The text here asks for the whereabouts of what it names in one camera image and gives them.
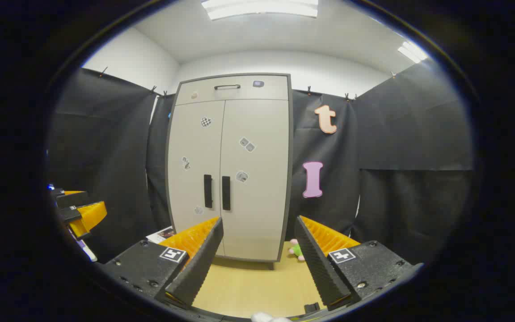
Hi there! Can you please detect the small ceiling light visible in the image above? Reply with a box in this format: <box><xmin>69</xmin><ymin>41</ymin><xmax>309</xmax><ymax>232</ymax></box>
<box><xmin>397</xmin><ymin>41</ymin><xmax>428</xmax><ymax>64</ymax></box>

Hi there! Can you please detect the purple and white packet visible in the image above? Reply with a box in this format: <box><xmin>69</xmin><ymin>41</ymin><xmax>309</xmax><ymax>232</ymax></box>
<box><xmin>75</xmin><ymin>233</ymin><xmax>98</xmax><ymax>263</ymax></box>

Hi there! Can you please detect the beige cabinet door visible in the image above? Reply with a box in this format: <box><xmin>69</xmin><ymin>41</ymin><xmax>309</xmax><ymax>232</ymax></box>
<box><xmin>167</xmin><ymin>101</ymin><xmax>226</xmax><ymax>258</ymax></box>
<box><xmin>220</xmin><ymin>99</ymin><xmax>290</xmax><ymax>262</ymax></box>

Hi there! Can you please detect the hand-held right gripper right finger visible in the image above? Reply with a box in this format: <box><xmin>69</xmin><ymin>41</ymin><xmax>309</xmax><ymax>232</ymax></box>
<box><xmin>294</xmin><ymin>216</ymin><xmax>423</xmax><ymax>311</ymax></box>

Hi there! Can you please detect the black left door handle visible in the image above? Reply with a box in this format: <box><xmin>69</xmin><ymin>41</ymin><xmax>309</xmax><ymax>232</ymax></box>
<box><xmin>203</xmin><ymin>174</ymin><xmax>213</xmax><ymax>209</ymax></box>

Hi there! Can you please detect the large ceiling light panel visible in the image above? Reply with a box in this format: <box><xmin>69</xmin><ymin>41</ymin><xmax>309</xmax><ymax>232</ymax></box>
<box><xmin>202</xmin><ymin>0</ymin><xmax>319</xmax><ymax>21</ymax></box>

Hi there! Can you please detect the black backdrop cloth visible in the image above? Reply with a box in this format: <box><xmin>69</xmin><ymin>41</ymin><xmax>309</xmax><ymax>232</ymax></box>
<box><xmin>47</xmin><ymin>58</ymin><xmax>475</xmax><ymax>264</ymax></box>

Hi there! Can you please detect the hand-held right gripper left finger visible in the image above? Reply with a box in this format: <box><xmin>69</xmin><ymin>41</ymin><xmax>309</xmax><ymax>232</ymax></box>
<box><xmin>99</xmin><ymin>217</ymin><xmax>224</xmax><ymax>309</ymax></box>

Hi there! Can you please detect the beige cabinet drawer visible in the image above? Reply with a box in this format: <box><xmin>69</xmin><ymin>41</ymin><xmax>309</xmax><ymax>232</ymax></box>
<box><xmin>176</xmin><ymin>75</ymin><xmax>289</xmax><ymax>106</ymax></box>

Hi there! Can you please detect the grey double-door shoe cabinet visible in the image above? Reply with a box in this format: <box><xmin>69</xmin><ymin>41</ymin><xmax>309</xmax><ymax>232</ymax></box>
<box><xmin>165</xmin><ymin>73</ymin><xmax>294</xmax><ymax>271</ymax></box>

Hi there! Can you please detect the green and pink plush toy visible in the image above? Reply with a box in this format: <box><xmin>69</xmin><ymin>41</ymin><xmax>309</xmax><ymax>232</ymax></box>
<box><xmin>289</xmin><ymin>239</ymin><xmax>306</xmax><ymax>262</ymax></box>

